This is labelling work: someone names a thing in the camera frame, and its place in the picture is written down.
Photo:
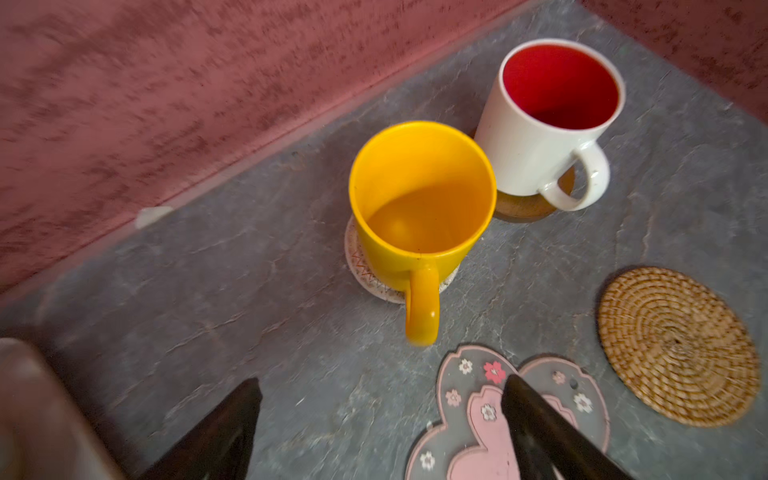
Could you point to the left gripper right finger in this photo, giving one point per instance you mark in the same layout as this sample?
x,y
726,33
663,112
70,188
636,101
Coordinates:
x,y
545,444

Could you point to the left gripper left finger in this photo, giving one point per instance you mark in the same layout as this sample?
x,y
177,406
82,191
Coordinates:
x,y
218,447

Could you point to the pink flower coaster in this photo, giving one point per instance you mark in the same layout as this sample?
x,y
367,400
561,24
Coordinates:
x,y
472,440

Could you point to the tan woven round coaster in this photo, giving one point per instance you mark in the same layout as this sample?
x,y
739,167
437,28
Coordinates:
x,y
678,347

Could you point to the beige serving tray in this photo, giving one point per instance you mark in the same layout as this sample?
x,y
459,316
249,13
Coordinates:
x,y
44,435

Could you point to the white woven round coaster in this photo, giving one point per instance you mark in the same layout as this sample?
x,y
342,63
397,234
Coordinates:
x,y
361,270

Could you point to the dark brown round coaster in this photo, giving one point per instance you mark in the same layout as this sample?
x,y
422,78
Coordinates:
x,y
522,209

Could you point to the yellow mug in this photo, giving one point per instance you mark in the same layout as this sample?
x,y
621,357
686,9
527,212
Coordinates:
x,y
422,193

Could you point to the white mug red inside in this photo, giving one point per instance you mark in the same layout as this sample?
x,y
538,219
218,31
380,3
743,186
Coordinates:
x,y
549,103

